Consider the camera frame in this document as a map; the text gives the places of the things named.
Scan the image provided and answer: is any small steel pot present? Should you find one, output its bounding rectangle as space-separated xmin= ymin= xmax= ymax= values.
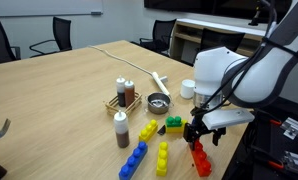
xmin=145 ymin=92 xmax=174 ymax=115

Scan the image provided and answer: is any white ceramic mug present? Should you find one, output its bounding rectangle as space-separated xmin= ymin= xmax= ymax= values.
xmin=180 ymin=79 xmax=195 ymax=99

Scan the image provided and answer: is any long blue toy brick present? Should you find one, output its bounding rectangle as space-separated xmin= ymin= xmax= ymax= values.
xmin=118 ymin=141 xmax=148 ymax=180

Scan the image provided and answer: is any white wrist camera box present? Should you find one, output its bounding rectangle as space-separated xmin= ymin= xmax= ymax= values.
xmin=202 ymin=108 xmax=254 ymax=130

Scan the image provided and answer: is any red orange toy brick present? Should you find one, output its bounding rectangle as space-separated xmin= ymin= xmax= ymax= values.
xmin=191 ymin=140 xmax=212 ymax=177

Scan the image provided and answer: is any long yellow toy brick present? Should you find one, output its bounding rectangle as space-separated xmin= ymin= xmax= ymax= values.
xmin=156 ymin=142 xmax=168 ymax=176

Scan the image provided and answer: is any short yellow toy brick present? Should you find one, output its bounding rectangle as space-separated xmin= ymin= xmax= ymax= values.
xmin=138 ymin=120 xmax=158 ymax=142

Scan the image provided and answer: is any wooden sideboard cabinet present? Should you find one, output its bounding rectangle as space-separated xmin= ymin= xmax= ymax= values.
xmin=170 ymin=18 xmax=265 ymax=63

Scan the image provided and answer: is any dark sauce squeeze bottle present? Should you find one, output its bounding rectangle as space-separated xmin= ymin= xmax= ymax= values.
xmin=116 ymin=76 xmax=126 ymax=107

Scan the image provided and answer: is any wooden slat tray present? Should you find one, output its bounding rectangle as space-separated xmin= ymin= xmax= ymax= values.
xmin=104 ymin=92 xmax=143 ymax=117

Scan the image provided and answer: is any white power strip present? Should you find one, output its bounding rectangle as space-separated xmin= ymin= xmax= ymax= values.
xmin=151 ymin=72 xmax=170 ymax=96

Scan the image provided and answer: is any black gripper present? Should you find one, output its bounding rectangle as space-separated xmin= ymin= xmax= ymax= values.
xmin=183 ymin=107 xmax=226 ymax=150

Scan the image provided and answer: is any white power cable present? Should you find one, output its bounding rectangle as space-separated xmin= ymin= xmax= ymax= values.
xmin=88 ymin=45 xmax=154 ymax=76

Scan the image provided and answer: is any green yellow toy train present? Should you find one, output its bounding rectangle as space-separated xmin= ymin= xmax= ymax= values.
xmin=158 ymin=116 xmax=187 ymax=135

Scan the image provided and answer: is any brown sauce squeeze bottle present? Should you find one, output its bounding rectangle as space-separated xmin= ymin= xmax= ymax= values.
xmin=125 ymin=80 xmax=135 ymax=107

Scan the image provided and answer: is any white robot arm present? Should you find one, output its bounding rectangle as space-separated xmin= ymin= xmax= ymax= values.
xmin=183 ymin=0 xmax=298 ymax=145

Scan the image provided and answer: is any standalone brown squeeze bottle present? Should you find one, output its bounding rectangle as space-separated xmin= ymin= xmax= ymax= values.
xmin=113 ymin=111 xmax=130 ymax=148

